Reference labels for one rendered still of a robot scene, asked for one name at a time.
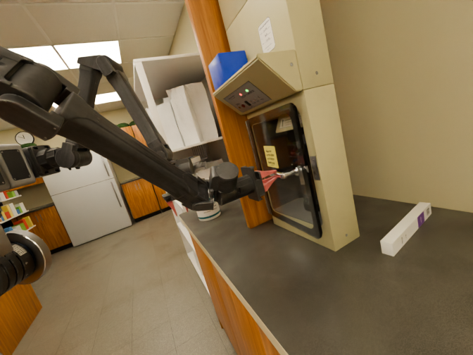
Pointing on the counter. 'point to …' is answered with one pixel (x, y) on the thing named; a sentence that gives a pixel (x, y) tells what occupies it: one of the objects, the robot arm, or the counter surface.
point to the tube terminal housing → (307, 105)
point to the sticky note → (271, 156)
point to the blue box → (226, 66)
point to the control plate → (246, 97)
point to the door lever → (285, 174)
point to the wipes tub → (209, 213)
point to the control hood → (265, 77)
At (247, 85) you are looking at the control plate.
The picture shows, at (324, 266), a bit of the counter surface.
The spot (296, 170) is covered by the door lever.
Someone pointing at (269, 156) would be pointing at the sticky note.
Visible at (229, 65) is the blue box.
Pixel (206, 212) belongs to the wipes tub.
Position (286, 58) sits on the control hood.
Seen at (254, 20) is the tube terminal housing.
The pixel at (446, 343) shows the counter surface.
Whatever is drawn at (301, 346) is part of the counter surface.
